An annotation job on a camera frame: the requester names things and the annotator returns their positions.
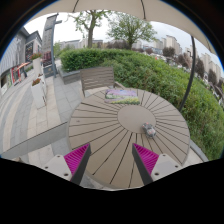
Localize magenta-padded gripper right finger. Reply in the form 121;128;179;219
131;143;184;186

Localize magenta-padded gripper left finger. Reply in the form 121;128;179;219
43;143;92;186

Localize transparent grey computer mouse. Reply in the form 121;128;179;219
142;122;157;139

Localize flower print mouse pad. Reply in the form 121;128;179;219
104;88;141;106

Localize white planter with flowers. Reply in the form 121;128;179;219
30;77;48;110
31;52;45;78

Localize brown slatted chair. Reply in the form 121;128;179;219
79;65;126;100

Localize dark curved parasol pole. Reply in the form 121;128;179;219
177;34;198;113

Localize distant apartment buildings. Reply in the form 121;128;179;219
59;34;224;88

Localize grey shopfront building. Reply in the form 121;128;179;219
0;26;43;98

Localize dark tall sign pillar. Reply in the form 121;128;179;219
41;13;63;79

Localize tall thin-crowned tree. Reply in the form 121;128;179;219
68;9;113;50

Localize round bushy green tree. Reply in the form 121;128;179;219
106;12;158;51

